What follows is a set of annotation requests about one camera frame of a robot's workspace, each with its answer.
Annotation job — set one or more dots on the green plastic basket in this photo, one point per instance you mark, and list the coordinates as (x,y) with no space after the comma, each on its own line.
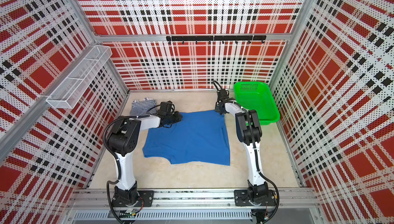
(257,96)

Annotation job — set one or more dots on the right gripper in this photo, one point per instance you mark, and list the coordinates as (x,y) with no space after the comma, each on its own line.
(218,107)

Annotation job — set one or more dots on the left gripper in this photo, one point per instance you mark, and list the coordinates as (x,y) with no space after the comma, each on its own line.
(177,118)

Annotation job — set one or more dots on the blue white striped tank top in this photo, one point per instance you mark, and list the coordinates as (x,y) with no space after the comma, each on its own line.
(144,106)

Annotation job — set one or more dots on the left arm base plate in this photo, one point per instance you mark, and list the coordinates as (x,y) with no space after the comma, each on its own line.
(144,197)

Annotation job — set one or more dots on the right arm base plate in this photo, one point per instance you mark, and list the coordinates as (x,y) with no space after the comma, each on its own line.
(243,199)

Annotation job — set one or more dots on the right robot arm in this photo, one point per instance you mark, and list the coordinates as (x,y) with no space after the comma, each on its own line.
(249,133)

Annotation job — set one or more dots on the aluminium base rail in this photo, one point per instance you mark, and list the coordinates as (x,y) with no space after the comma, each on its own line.
(209,206)

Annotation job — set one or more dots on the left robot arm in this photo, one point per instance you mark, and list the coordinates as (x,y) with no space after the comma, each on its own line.
(121,137)

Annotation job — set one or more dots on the white wire mesh shelf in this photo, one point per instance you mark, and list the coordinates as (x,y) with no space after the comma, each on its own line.
(72,88)

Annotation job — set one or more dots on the black hook rail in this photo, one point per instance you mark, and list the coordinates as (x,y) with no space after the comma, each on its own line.
(247,38)

